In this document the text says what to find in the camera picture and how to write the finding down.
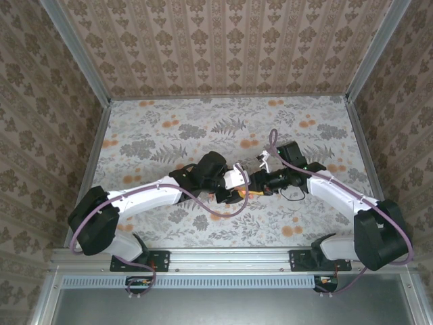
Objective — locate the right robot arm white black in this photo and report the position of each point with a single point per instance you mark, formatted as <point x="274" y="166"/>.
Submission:
<point x="335" y="196"/>

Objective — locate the aluminium frame post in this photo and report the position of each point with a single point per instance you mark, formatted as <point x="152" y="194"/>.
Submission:
<point x="78" y="57"/>
<point x="375" y="50"/>

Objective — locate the aluminium table rear bar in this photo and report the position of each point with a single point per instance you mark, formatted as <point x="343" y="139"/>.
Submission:
<point x="230" y="96"/>

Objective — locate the aluminium table side rail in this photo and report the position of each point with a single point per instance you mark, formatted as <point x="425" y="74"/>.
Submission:
<point x="365" y="152"/>
<point x="96" y="152"/>

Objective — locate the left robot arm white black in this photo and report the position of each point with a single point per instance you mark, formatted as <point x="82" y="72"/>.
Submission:
<point x="149" y="199"/>

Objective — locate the aluminium frame beam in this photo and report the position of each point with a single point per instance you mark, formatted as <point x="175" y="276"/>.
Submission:
<point x="230" y="260"/>

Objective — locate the orange earbud charging case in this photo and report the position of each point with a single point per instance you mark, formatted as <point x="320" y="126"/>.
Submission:
<point x="241" y="192"/>

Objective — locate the grey metal panel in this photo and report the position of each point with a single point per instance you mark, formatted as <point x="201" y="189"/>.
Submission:
<point x="230" y="308"/>

